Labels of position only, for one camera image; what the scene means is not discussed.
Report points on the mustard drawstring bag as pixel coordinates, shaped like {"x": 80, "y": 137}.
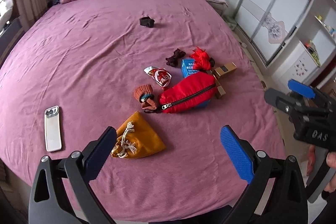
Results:
{"x": 136, "y": 138}

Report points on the orange clear box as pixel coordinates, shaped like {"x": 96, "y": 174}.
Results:
{"x": 220, "y": 90}

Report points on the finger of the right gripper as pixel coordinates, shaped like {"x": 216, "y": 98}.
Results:
{"x": 298, "y": 90}
{"x": 280, "y": 101}

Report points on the red white snack wrapper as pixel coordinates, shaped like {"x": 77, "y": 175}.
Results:
{"x": 161, "y": 76}

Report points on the brown rolled sock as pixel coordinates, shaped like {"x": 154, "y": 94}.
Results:
{"x": 144, "y": 94}

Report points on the white smartphone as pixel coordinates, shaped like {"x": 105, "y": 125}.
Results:
{"x": 53, "y": 139}

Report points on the red tassel ornament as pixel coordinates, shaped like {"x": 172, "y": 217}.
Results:
{"x": 202, "y": 60}

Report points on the pink bed sheet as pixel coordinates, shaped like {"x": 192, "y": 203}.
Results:
{"x": 87, "y": 57}

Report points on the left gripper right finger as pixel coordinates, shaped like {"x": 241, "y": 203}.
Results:
{"x": 275, "y": 192}

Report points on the person's right hand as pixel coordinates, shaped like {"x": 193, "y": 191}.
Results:
{"x": 320, "y": 171}

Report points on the white shelf cabinet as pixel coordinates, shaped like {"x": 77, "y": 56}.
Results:
{"x": 311, "y": 48}

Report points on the red zipper pouch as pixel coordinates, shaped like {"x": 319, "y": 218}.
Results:
{"x": 190, "y": 92}

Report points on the white bedside table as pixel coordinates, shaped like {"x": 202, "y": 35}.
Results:
{"x": 220, "y": 6}

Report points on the blue carton box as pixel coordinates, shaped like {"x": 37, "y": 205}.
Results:
{"x": 187, "y": 67}

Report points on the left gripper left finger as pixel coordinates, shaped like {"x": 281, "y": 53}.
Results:
{"x": 49, "y": 202}

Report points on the black cloth item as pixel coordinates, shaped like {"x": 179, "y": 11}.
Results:
{"x": 147, "y": 22}

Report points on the gold carton box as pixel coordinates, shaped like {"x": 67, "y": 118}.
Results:
{"x": 224, "y": 70}

